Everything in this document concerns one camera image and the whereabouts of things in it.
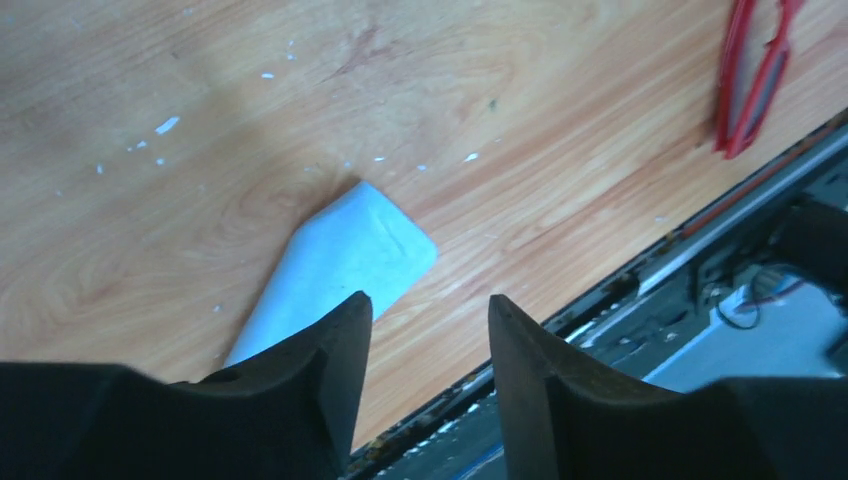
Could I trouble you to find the red sunglasses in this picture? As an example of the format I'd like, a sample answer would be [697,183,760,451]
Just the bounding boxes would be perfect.
[714,0,804,160]

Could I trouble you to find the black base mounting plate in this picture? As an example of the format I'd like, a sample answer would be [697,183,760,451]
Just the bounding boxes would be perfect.
[348,114,847,479]

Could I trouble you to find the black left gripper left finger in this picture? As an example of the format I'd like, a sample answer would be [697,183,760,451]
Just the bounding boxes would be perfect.
[1,292,372,479]

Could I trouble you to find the light blue cleaning cloth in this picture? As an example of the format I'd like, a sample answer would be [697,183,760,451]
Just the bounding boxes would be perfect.
[224,182,439,367]

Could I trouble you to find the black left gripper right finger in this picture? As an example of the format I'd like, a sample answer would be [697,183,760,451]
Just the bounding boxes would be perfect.
[488,294,847,479]

